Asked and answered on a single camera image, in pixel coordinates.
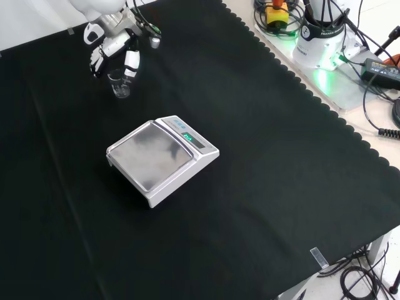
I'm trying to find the grey metal base plate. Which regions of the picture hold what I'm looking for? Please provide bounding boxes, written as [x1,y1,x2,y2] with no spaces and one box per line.
[254,18,389,112]

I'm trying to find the black bench cloth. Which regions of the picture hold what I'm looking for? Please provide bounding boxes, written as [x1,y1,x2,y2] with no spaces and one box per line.
[0,0,400,300]

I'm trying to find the black coiled cable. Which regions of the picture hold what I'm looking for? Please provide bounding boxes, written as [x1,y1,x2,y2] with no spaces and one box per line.
[362,77,400,139]

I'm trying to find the black power adapter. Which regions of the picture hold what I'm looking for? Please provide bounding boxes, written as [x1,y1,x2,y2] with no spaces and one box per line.
[359,57,400,92]

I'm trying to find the yellow stop button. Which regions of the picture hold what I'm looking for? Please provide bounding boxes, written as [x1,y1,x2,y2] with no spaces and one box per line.
[264,0,291,26]

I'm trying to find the black cable loops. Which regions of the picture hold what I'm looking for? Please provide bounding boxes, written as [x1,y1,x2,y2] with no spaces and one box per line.
[339,242,400,300]

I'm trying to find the black stop button cable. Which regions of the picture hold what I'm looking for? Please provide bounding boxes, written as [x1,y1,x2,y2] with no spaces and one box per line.
[252,0,306,39]

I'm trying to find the white electronic balance steel pan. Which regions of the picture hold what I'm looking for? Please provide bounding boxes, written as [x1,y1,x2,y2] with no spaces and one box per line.
[106,116,220,209]

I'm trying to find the small clear glass beaker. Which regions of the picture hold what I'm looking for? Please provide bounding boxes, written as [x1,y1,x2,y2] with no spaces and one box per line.
[107,69,131,99]

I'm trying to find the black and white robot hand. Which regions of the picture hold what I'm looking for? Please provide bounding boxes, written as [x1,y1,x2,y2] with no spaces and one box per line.
[82,9,143,79]

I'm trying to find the black tripod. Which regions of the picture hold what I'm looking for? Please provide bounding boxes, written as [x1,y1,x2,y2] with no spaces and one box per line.
[372,26,400,58]

